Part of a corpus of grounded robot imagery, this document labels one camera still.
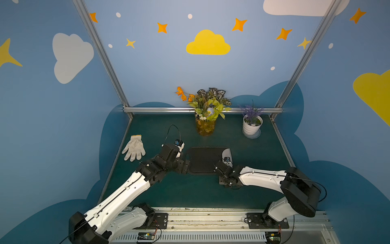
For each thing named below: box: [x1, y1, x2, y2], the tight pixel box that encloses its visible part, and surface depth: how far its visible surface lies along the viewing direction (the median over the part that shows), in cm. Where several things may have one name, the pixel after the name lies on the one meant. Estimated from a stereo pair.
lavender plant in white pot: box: [238, 99, 265, 139], surface depth 106 cm
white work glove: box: [121, 134, 146, 162], surface depth 103 cm
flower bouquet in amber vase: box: [175, 86, 232, 137], surface depth 105 cm
